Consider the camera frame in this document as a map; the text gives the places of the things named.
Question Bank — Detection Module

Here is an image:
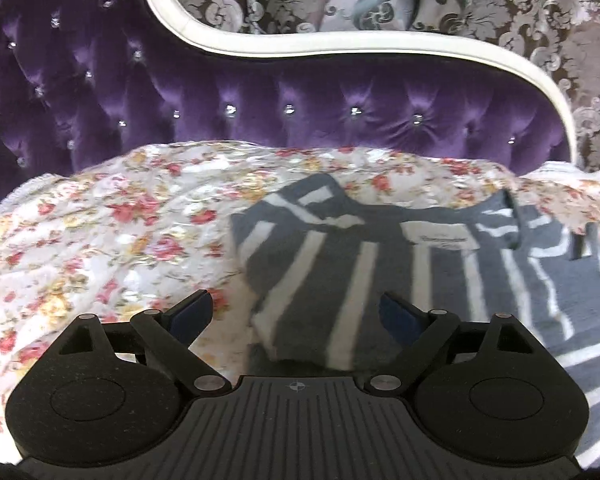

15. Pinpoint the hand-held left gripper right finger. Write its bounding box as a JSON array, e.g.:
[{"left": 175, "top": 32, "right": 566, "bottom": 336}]
[{"left": 365, "top": 291, "right": 548, "bottom": 396}]

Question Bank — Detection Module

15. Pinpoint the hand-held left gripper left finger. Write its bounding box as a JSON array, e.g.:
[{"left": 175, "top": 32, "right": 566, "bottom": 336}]
[{"left": 57, "top": 289, "right": 228, "bottom": 396}]

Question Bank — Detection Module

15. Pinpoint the grey white striped garment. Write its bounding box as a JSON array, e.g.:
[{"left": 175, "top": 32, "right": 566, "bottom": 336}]
[
  {"left": 480, "top": 204, "right": 600, "bottom": 468},
  {"left": 229, "top": 172, "right": 523, "bottom": 368}
]

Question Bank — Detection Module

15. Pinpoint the floral bedsheet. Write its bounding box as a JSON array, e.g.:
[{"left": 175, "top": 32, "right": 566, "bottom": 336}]
[{"left": 0, "top": 142, "right": 600, "bottom": 461}]

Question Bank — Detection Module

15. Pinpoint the purple tufted headboard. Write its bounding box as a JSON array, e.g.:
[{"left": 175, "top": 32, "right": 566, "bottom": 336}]
[{"left": 0, "top": 0, "right": 578, "bottom": 216}]

